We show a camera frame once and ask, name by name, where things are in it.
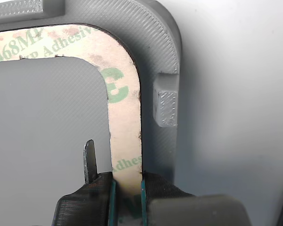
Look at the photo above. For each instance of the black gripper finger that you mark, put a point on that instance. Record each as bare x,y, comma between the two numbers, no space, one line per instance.
191,212
89,207

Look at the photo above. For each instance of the grey plastic frame holder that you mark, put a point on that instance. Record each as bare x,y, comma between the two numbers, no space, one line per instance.
49,117

